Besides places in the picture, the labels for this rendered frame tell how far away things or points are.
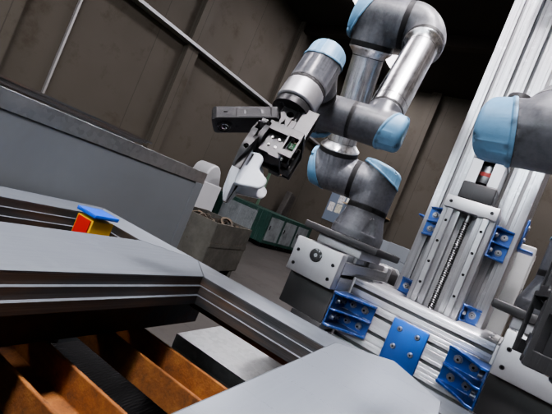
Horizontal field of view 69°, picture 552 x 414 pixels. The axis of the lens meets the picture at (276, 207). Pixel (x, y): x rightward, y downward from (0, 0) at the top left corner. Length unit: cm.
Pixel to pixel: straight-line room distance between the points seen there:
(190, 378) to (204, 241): 347
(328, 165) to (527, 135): 74
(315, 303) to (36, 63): 711
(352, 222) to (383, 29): 50
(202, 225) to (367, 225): 323
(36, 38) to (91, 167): 670
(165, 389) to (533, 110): 63
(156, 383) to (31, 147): 58
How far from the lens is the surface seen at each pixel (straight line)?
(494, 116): 50
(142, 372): 74
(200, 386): 77
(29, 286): 55
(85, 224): 88
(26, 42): 770
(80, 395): 65
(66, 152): 106
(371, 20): 111
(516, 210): 127
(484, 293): 123
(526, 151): 49
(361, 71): 112
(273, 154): 64
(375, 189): 113
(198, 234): 425
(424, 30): 105
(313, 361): 59
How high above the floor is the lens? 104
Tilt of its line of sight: level
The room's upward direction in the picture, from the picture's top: 23 degrees clockwise
